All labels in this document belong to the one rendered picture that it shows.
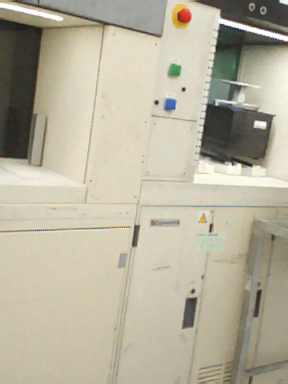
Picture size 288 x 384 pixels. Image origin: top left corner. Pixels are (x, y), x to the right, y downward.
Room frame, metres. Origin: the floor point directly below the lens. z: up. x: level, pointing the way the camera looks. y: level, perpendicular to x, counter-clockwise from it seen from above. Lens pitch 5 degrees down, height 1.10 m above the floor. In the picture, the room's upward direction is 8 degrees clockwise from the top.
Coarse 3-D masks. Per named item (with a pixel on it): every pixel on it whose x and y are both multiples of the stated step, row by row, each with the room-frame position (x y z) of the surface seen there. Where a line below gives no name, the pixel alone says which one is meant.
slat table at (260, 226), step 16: (256, 224) 1.77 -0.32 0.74; (272, 224) 1.73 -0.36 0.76; (256, 240) 1.77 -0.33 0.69; (256, 256) 1.76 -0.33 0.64; (256, 272) 1.77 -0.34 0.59; (256, 288) 1.78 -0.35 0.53; (240, 320) 1.78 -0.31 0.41; (240, 336) 1.77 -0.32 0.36; (240, 352) 1.76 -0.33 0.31; (240, 368) 1.76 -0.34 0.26; (256, 368) 1.83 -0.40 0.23; (272, 368) 1.87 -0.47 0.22
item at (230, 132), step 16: (224, 80) 2.13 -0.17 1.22; (240, 96) 2.12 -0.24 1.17; (208, 112) 2.11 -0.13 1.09; (224, 112) 2.03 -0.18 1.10; (240, 112) 2.02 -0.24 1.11; (256, 112) 2.06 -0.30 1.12; (208, 128) 2.10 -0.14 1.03; (224, 128) 2.02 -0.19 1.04; (240, 128) 2.03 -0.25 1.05; (256, 128) 2.08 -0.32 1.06; (208, 144) 2.09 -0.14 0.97; (224, 144) 2.01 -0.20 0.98; (240, 144) 2.04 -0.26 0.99; (256, 144) 2.09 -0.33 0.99; (224, 160) 2.07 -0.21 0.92; (240, 160) 2.15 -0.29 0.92
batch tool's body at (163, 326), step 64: (192, 0) 1.58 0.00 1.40; (256, 0) 1.72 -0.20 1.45; (192, 64) 1.61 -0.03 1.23; (256, 64) 2.30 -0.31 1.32; (192, 128) 1.63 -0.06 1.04; (192, 192) 1.64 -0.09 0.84; (256, 192) 1.81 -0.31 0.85; (192, 256) 1.66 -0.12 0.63; (128, 320) 1.54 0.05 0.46; (192, 320) 1.69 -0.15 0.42; (256, 320) 1.86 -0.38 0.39
